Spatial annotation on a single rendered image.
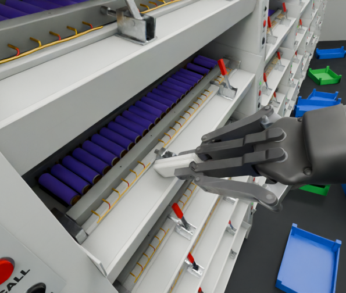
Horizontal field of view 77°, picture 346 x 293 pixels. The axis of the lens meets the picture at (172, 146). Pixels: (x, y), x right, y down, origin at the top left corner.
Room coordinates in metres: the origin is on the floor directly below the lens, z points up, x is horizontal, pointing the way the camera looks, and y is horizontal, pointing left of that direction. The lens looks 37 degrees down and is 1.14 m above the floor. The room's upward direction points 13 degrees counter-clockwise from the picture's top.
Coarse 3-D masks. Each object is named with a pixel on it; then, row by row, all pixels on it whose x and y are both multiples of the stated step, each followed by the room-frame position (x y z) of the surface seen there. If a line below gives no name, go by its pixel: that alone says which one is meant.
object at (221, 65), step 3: (219, 60) 0.49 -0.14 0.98; (222, 60) 0.49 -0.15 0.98; (219, 63) 0.49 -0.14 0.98; (222, 63) 0.49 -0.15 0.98; (219, 66) 0.49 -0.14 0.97; (222, 66) 0.48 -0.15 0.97; (222, 69) 0.48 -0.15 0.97; (225, 69) 0.49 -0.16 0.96; (222, 72) 0.48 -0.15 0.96; (225, 72) 0.48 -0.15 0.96; (222, 75) 0.48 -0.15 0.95; (225, 75) 0.48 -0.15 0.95; (225, 78) 0.48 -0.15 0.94; (228, 81) 0.48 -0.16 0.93; (228, 84) 0.48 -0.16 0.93; (228, 87) 0.48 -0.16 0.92
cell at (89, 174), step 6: (66, 156) 0.28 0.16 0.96; (66, 162) 0.27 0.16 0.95; (72, 162) 0.27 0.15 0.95; (78, 162) 0.27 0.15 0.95; (72, 168) 0.26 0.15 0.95; (78, 168) 0.26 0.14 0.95; (84, 168) 0.26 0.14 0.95; (90, 168) 0.26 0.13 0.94; (78, 174) 0.26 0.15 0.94; (84, 174) 0.25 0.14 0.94; (90, 174) 0.25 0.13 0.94; (96, 174) 0.25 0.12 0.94; (90, 180) 0.24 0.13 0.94
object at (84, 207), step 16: (224, 64) 0.59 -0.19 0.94; (208, 80) 0.51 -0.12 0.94; (192, 96) 0.44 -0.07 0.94; (208, 96) 0.46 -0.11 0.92; (176, 112) 0.38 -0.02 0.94; (160, 128) 0.34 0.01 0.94; (144, 144) 0.30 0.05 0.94; (128, 160) 0.27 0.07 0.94; (112, 176) 0.24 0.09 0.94; (96, 192) 0.21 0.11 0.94; (80, 208) 0.19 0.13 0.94; (96, 208) 0.20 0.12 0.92; (80, 224) 0.18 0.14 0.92
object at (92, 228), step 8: (232, 72) 0.58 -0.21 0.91; (224, 80) 0.54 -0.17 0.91; (184, 128) 0.36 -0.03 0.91; (176, 136) 0.34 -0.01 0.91; (168, 144) 0.32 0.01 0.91; (152, 160) 0.28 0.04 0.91; (120, 200) 0.22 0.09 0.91; (112, 208) 0.20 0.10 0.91; (104, 216) 0.19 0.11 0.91; (96, 224) 0.18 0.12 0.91; (88, 232) 0.17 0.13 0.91
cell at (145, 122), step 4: (124, 112) 0.39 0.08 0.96; (128, 112) 0.39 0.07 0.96; (124, 116) 0.39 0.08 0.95; (128, 116) 0.38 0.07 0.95; (132, 116) 0.38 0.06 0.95; (136, 116) 0.38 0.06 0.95; (132, 120) 0.38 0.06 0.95; (136, 120) 0.37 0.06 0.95; (140, 120) 0.37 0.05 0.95; (144, 120) 0.37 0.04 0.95; (148, 120) 0.37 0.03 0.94; (140, 124) 0.36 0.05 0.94; (144, 124) 0.36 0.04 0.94; (148, 124) 0.36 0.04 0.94; (148, 128) 0.36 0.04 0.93
